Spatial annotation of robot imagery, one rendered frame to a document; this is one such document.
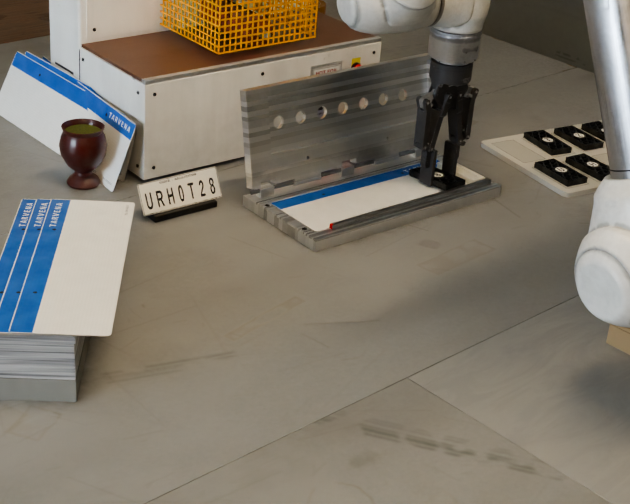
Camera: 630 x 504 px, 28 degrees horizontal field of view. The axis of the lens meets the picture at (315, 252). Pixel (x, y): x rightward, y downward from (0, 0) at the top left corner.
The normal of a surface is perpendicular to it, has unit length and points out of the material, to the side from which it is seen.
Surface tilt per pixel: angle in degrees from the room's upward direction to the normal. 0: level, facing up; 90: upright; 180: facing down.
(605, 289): 99
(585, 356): 0
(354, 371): 0
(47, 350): 90
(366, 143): 79
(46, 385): 90
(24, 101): 63
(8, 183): 0
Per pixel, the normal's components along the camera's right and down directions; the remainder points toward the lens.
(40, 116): -0.65, -0.18
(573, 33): -0.73, 0.27
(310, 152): 0.62, 0.22
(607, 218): -0.87, 0.02
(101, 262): 0.07, -0.88
